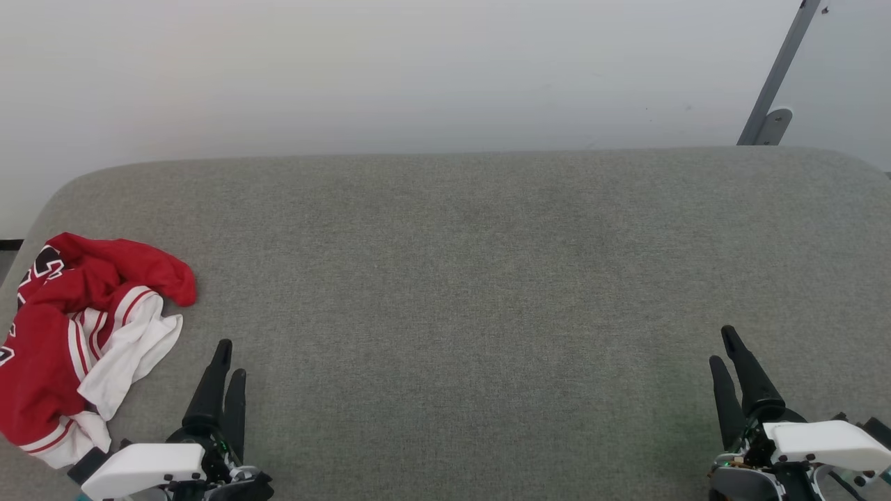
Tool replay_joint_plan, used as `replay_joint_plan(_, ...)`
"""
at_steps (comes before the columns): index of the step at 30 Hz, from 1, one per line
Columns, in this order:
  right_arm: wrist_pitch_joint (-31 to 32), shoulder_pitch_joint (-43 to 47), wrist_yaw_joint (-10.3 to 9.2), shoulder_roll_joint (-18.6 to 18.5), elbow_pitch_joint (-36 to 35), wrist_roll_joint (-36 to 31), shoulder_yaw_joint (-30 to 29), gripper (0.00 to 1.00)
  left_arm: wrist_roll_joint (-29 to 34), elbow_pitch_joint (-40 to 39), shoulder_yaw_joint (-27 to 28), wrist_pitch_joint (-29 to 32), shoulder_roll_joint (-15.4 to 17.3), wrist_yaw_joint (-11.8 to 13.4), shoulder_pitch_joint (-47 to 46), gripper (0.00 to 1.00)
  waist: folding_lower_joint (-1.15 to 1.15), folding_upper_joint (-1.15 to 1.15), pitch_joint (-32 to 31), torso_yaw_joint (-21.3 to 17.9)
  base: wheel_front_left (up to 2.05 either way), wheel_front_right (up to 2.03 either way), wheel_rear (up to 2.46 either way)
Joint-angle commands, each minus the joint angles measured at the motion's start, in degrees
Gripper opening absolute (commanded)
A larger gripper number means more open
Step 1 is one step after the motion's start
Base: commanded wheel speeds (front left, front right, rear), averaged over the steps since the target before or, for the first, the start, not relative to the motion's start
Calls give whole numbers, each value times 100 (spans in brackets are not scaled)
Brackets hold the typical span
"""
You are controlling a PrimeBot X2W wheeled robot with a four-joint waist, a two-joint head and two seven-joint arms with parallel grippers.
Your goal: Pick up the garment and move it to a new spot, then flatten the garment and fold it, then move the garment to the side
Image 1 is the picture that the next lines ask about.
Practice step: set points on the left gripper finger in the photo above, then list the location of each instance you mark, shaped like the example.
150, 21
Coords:
209, 396
235, 417

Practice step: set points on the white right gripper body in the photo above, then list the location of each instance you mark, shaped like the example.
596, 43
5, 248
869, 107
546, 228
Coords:
821, 442

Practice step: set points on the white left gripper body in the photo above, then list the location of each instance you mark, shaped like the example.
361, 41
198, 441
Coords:
146, 467

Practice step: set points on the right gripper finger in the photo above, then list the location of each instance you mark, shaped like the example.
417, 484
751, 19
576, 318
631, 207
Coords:
727, 407
755, 390

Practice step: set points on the red and white basketball jersey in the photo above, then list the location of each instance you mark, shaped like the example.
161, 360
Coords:
49, 348

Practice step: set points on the black skirting strip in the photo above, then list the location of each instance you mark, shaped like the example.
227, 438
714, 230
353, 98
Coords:
10, 245

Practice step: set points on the grey fabric sofa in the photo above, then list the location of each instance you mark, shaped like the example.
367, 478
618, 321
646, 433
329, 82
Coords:
459, 292

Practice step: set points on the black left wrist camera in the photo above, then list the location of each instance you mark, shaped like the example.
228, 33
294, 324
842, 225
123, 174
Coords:
85, 466

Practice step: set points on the grey metal post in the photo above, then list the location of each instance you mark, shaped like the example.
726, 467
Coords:
778, 69

